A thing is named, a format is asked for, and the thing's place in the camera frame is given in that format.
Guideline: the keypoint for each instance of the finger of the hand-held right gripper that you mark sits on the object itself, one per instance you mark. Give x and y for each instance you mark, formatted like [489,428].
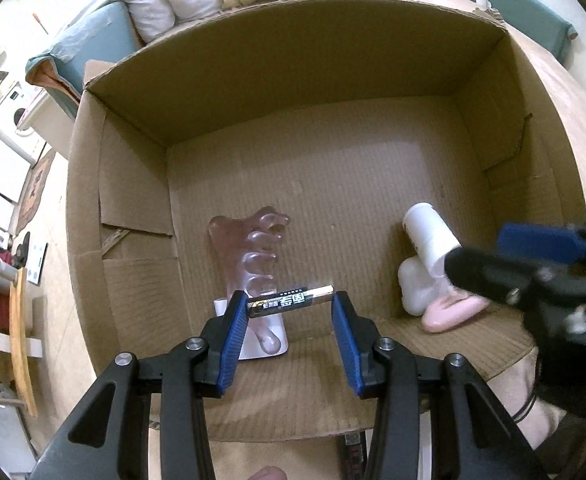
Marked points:
[488,272]
[543,242]

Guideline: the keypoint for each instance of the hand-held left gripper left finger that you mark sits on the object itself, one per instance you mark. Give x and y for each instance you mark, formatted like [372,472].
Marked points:
[233,340]

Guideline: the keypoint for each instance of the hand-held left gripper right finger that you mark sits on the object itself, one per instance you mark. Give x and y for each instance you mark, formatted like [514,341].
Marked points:
[345,340]

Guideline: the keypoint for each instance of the pale pink soft object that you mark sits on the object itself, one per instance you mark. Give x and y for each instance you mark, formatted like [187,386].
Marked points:
[448,315]

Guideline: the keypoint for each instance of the black and gold battery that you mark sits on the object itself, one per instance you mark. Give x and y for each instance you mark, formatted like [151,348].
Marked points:
[288,301]

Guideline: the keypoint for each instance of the small plain white bottle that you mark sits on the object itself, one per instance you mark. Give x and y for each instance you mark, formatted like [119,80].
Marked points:
[425,240]

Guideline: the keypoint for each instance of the pink translucent toe separator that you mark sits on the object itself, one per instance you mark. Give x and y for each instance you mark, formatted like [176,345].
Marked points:
[255,260]

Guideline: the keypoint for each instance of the brown cardboard box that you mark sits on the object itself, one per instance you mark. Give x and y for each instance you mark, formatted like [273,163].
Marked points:
[323,160]

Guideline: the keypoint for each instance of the person's right forearm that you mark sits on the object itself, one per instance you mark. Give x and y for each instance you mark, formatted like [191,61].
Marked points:
[540,425]

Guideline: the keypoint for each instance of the person's left hand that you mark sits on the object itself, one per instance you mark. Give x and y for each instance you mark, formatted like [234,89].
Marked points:
[269,473]

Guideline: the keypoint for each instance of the white bathroom scale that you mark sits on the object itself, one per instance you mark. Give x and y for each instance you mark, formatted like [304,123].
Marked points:
[35,260]

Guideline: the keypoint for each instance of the black shoes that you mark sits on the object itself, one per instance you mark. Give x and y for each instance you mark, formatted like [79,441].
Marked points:
[20,252]

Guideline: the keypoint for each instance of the small white bedside bottle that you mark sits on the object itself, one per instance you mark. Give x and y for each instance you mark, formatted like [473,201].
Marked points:
[482,2]

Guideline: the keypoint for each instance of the brown patterned rug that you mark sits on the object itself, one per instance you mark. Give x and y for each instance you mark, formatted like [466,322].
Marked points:
[35,185]

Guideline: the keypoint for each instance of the white nightstand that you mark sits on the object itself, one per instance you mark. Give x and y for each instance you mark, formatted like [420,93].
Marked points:
[48,120]

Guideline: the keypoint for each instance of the white washing machine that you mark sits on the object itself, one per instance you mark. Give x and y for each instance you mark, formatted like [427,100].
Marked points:
[10,110]

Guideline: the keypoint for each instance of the teal headboard cushion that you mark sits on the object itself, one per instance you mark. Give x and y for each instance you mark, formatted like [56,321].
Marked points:
[73,45]

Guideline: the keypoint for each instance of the white pillow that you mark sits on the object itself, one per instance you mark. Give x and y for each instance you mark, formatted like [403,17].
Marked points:
[148,15]

